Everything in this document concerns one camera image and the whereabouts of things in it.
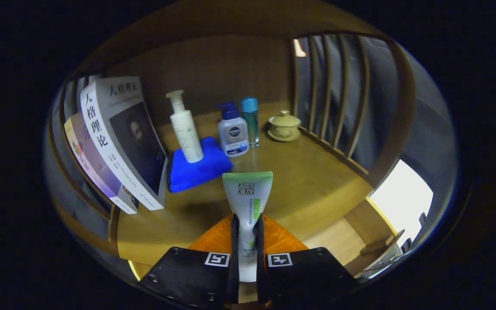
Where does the brown wooden cabinet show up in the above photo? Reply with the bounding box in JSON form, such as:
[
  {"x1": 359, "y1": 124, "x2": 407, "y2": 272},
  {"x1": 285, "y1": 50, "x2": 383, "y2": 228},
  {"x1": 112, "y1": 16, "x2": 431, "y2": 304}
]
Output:
[{"x1": 43, "y1": 0, "x2": 419, "y2": 280}]

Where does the white green tube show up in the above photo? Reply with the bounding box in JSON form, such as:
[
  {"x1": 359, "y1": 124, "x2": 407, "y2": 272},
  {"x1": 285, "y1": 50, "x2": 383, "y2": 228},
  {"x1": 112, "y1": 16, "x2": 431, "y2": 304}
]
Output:
[{"x1": 222, "y1": 171, "x2": 274, "y2": 282}]

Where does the wooden countertop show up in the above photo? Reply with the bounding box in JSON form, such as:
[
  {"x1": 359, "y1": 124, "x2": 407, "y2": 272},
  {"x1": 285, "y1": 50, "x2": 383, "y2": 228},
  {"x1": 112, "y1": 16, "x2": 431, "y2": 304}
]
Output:
[{"x1": 117, "y1": 101, "x2": 375, "y2": 280}]

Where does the slim teal bottle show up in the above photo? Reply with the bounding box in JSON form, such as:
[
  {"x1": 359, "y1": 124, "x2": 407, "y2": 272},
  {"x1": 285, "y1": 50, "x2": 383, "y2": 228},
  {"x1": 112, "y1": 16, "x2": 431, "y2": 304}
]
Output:
[{"x1": 241, "y1": 97, "x2": 260, "y2": 148}]

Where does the purple white book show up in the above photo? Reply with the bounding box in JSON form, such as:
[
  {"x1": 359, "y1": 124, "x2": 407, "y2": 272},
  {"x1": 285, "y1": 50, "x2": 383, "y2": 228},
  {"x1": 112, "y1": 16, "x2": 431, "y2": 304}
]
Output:
[{"x1": 64, "y1": 112, "x2": 140, "y2": 214}]

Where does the grey plastic crate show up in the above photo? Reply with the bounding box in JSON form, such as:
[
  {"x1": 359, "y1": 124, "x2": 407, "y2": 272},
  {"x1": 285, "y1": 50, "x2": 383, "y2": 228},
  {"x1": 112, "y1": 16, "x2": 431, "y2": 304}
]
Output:
[{"x1": 356, "y1": 248, "x2": 408, "y2": 282}]

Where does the blue folded cloth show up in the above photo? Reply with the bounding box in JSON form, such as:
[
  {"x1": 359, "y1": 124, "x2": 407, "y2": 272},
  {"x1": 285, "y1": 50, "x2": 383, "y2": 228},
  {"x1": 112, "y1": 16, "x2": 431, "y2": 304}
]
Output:
[{"x1": 169, "y1": 137, "x2": 234, "y2": 193}]

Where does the beige lidded tea cup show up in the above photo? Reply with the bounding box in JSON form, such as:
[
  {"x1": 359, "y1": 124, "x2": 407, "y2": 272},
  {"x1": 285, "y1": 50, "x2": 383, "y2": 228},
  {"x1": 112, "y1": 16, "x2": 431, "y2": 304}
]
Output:
[{"x1": 270, "y1": 110, "x2": 301, "y2": 138}]

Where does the tall white pump bottle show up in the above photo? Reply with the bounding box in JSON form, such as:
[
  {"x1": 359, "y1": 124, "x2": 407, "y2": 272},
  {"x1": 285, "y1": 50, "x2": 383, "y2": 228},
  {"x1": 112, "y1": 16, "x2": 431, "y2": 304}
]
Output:
[{"x1": 165, "y1": 90, "x2": 205, "y2": 164}]

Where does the white board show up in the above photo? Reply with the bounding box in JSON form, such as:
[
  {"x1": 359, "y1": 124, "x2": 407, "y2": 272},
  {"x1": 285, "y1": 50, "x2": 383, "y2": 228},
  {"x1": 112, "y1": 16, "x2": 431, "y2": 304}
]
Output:
[{"x1": 369, "y1": 159, "x2": 434, "y2": 248}]

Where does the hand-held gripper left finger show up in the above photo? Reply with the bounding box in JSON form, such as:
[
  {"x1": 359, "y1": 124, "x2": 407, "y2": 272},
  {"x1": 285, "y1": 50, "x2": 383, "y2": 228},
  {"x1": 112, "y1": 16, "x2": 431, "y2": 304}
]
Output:
[{"x1": 138, "y1": 214, "x2": 240, "y2": 304}]

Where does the beige saucer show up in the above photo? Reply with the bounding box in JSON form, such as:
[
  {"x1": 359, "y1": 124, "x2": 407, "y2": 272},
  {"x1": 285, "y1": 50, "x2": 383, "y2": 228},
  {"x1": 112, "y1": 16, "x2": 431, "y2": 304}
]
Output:
[{"x1": 267, "y1": 127, "x2": 302, "y2": 143}]

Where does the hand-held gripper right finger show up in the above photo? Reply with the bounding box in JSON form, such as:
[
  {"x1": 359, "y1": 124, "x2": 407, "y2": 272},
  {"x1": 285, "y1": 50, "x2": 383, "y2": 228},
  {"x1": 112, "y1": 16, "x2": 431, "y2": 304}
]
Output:
[{"x1": 254, "y1": 213, "x2": 360, "y2": 304}]

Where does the white bottle blue pump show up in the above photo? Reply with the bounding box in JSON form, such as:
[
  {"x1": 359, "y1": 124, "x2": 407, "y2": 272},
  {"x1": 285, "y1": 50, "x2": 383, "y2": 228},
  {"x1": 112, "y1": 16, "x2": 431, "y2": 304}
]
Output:
[{"x1": 215, "y1": 102, "x2": 249, "y2": 158}]

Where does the thick white black book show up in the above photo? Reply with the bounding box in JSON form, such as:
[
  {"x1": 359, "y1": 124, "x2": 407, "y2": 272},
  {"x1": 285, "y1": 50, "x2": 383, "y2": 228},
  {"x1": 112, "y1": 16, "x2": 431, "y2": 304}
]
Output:
[{"x1": 80, "y1": 76, "x2": 169, "y2": 211}]

